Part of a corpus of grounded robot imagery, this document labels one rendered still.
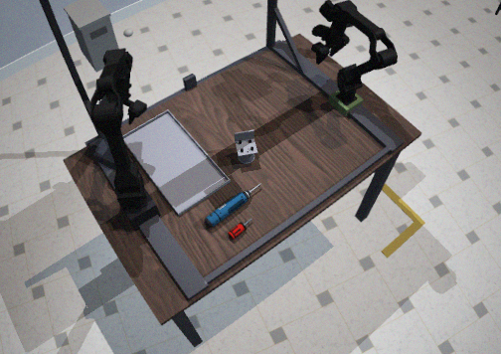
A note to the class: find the red screwdriver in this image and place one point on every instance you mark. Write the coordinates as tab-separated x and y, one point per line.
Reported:
237	230

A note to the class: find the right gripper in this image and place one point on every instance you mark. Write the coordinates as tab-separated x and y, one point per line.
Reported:
136	107

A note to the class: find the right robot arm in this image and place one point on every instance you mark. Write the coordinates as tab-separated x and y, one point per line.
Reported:
107	117

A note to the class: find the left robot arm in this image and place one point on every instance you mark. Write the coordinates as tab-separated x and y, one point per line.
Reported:
347	11

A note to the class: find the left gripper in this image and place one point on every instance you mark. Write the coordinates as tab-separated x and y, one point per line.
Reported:
332	40

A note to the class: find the blue electric screwdriver barrel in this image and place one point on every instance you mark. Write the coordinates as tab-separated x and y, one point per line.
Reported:
217	216

